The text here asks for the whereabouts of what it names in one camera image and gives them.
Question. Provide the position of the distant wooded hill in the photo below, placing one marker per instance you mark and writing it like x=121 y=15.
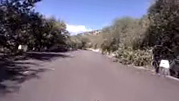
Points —
x=87 y=36

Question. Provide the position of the grey asphalt road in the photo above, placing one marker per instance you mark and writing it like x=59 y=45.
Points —
x=86 y=79

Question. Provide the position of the row of trees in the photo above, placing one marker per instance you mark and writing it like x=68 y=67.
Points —
x=11 y=18
x=174 y=31

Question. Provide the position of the white marker post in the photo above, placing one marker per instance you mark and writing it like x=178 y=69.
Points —
x=164 y=63
x=19 y=47

